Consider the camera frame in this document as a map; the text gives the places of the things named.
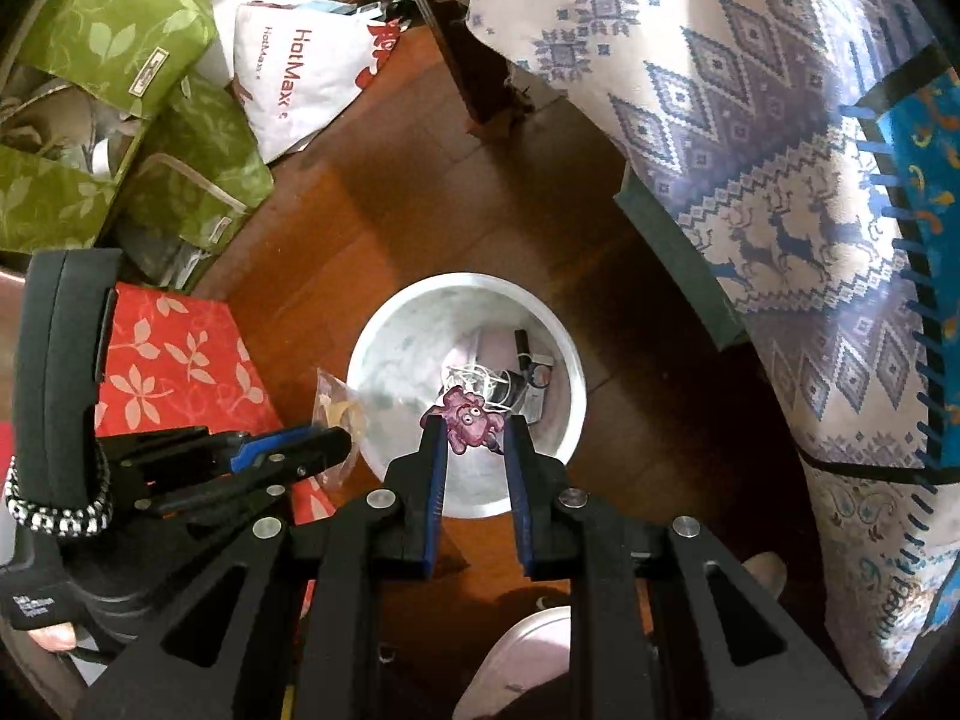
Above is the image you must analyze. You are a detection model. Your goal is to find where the green leaf print bag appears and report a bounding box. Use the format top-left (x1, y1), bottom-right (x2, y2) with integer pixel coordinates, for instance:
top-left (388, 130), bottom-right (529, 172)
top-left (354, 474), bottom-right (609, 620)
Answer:
top-left (0, 75), bottom-right (275, 271)

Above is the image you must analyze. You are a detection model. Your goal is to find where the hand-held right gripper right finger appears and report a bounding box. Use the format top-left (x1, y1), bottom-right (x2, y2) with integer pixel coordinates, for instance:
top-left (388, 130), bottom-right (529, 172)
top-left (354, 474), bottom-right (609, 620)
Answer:
top-left (502, 412), bottom-right (871, 720)

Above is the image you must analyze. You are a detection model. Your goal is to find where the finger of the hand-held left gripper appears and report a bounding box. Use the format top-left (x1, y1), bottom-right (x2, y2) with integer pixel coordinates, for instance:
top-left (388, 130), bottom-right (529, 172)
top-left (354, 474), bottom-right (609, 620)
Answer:
top-left (139, 461), bottom-right (323, 522)
top-left (97, 424), bottom-right (355, 485)

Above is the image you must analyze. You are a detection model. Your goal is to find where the person's foot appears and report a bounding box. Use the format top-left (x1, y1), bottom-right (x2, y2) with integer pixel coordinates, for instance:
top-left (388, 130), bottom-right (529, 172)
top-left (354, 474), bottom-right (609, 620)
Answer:
top-left (741, 551), bottom-right (788, 610)

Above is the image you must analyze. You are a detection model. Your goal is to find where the clear plastic packet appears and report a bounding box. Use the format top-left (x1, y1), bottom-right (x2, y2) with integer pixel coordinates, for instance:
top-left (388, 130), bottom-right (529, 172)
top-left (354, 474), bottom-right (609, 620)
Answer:
top-left (313, 367), bottom-right (370, 482)

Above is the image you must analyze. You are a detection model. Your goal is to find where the wooden bed leg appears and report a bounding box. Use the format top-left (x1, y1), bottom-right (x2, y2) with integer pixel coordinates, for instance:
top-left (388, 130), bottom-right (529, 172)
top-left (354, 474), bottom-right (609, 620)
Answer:
top-left (388, 0), bottom-right (535, 127)

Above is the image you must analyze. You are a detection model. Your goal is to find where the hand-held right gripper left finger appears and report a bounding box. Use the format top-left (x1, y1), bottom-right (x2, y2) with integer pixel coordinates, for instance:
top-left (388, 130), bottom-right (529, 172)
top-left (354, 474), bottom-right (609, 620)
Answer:
top-left (75, 416), bottom-right (451, 720)

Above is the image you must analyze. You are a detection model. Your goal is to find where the pink slipper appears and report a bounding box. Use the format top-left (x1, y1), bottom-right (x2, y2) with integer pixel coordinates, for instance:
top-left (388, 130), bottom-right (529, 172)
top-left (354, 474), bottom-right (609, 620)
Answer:
top-left (454, 606), bottom-right (575, 720)

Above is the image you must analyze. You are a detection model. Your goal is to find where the red leaf print box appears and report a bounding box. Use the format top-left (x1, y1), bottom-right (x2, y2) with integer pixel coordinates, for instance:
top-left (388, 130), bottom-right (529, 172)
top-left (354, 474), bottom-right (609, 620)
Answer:
top-left (94, 283), bottom-right (338, 530)

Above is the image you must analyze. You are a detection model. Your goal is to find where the person's left hand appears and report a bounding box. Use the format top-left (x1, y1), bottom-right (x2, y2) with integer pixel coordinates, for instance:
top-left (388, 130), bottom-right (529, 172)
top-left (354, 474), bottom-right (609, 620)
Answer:
top-left (28, 619), bottom-right (80, 652)

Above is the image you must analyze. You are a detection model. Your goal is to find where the purple cartoon figure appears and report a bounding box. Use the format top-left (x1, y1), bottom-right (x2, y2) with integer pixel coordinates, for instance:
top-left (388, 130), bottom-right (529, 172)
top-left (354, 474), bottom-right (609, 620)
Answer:
top-left (426, 387), bottom-right (508, 455)

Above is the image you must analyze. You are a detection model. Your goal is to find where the white charger plug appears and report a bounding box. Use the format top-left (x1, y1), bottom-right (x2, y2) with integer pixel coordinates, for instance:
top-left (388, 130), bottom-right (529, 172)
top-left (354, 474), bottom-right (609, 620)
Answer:
top-left (523, 360), bottom-right (557, 422)

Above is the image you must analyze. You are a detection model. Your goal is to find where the dark green bed edge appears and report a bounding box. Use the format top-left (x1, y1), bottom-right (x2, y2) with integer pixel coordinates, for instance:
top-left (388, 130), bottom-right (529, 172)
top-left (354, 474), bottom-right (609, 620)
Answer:
top-left (613, 165), bottom-right (751, 351)

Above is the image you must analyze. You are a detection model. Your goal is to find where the white trash bin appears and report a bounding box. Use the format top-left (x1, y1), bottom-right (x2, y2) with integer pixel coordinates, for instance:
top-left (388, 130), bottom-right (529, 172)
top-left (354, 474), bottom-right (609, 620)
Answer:
top-left (347, 274), bottom-right (587, 520)

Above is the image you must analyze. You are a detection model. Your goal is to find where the white earphone cable tangle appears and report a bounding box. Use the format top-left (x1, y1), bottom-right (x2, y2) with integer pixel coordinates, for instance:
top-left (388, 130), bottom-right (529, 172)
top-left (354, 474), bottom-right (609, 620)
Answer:
top-left (442, 362), bottom-right (518, 415)

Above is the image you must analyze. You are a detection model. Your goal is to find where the green leaf print pouch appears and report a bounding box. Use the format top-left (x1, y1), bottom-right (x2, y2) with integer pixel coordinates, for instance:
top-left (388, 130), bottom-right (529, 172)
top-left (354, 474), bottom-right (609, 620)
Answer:
top-left (19, 0), bottom-right (220, 119)

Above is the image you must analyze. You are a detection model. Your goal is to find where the white bag with red print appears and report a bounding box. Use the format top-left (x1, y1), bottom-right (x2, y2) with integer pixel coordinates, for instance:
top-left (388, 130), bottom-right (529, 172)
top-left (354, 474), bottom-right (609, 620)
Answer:
top-left (232, 0), bottom-right (410, 164)

